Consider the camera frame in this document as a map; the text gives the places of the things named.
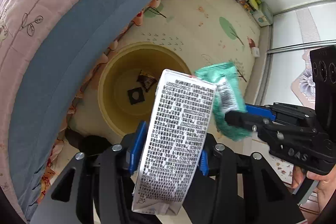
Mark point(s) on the cartoon floor mat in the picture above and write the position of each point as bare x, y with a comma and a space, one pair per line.
179, 33

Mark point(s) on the brown snack wrapper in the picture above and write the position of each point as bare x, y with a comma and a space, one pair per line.
146, 80

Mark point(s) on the blue bed sheet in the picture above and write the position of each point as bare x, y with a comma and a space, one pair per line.
50, 83

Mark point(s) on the yellow trash bin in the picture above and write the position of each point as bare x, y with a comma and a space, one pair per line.
126, 92

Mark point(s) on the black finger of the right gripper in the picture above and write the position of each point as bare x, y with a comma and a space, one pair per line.
246, 121

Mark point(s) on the green snack bag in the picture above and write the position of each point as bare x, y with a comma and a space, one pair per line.
228, 97

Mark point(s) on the black foam square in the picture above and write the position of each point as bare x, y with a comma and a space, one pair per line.
135, 95

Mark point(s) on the white milk carton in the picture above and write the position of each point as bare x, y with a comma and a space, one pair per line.
176, 135

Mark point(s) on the right hand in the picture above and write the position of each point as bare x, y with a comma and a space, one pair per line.
325, 187

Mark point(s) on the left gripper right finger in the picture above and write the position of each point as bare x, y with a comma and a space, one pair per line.
204, 163

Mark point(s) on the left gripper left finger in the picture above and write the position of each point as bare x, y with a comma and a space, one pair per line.
134, 152

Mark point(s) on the pink bear quilt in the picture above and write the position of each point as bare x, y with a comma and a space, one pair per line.
24, 26

